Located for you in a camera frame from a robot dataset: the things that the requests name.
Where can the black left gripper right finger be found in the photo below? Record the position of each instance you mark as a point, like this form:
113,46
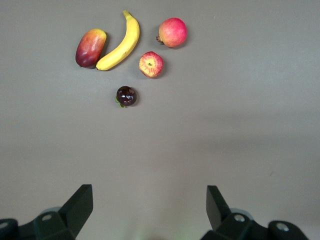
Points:
220,217

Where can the red yellow apple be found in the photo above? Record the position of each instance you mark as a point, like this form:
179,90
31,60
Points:
151,64

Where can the dark purple plum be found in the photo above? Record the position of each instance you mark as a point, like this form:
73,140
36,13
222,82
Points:
126,96

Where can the yellow banana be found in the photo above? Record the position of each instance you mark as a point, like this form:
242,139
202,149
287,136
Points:
122,47

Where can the red apple on table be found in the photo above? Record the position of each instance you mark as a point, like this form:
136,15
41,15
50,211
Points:
173,32

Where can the red yellow mango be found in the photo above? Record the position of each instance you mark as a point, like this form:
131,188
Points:
90,48

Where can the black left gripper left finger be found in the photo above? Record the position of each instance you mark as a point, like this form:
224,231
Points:
72,215

